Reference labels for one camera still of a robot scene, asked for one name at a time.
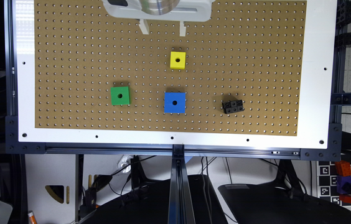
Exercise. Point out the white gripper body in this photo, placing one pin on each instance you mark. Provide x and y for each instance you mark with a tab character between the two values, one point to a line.
163	10

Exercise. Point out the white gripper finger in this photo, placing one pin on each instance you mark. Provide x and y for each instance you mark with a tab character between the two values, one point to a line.
144	27
182	29

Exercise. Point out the green block with hole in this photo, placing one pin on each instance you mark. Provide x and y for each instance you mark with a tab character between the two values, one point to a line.
120	95

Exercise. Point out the yellow block with hole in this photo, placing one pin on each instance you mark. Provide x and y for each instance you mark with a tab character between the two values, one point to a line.
177	61

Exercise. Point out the blue block with hole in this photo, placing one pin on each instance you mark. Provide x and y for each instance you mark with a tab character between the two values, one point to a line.
174	102

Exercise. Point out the black lattice block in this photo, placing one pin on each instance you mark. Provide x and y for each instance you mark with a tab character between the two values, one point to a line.
233	106

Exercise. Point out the orange lattice block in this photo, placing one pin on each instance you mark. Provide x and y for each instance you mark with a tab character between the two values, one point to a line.
343	168

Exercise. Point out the purple lattice block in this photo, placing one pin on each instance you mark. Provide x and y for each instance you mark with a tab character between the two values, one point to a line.
344	184

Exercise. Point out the red lattice block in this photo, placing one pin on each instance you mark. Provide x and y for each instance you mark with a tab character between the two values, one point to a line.
345	198

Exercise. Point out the brown pegboard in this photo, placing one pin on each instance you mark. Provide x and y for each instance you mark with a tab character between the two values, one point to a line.
249	50

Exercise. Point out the black office chair left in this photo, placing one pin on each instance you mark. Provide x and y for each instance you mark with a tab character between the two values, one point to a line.
150	204

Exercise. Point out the black office chair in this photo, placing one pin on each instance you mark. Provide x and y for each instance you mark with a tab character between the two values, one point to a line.
264	204
150	204

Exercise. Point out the black office chair right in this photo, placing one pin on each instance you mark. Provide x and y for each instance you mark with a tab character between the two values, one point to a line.
264	204

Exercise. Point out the fiducial marker sheet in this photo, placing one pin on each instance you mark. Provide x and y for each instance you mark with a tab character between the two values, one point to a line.
327	182

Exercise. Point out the white table frame plate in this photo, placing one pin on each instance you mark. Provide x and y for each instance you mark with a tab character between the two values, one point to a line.
317	93

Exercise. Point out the aluminium extrusion frame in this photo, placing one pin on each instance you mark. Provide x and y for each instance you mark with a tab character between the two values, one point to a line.
178	186

